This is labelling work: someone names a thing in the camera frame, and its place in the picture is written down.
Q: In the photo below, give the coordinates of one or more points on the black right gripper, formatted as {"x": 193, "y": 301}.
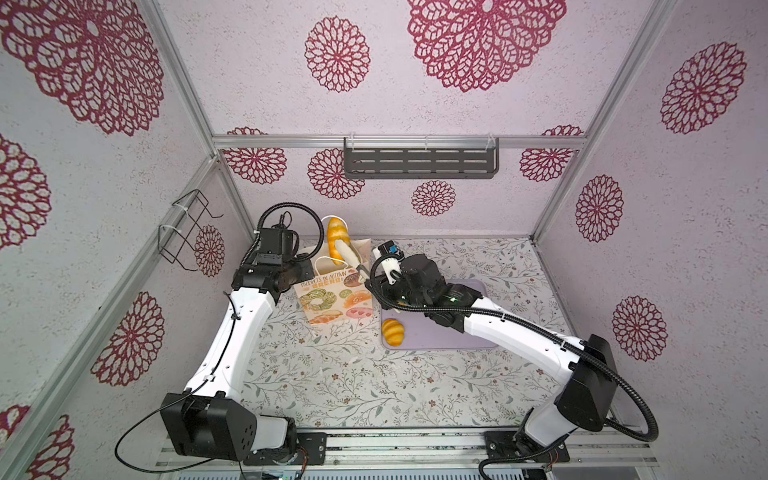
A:
{"x": 383, "y": 295}

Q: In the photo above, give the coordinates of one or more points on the striped yellow bread stick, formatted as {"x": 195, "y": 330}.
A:
{"x": 337, "y": 230}

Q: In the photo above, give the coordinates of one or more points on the printed paper bread bag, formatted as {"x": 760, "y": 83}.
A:
{"x": 336, "y": 292}

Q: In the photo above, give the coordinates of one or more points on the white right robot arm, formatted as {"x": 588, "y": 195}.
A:
{"x": 585, "y": 394}

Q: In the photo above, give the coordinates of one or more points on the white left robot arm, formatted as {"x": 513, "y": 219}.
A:
{"x": 208, "y": 419}

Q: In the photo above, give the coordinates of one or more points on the lavender plastic tray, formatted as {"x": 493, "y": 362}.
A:
{"x": 423, "y": 334}

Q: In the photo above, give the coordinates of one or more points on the small striped croissant bun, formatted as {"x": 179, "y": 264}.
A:
{"x": 393, "y": 332}

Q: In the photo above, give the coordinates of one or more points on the black wire wall rack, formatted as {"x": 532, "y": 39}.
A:
{"x": 174, "y": 238}

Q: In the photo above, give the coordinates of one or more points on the dark grey wall shelf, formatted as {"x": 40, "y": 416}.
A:
{"x": 426, "y": 163}

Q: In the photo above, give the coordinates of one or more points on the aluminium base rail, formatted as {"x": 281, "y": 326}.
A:
{"x": 415, "y": 449}

